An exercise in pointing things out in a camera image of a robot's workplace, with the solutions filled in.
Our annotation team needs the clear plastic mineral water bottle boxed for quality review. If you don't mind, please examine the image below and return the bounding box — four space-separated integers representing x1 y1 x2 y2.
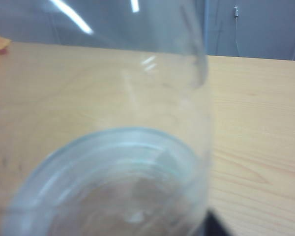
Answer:
0 0 214 236

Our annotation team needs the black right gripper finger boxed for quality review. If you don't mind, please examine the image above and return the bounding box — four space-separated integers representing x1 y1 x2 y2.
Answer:
203 208 233 236

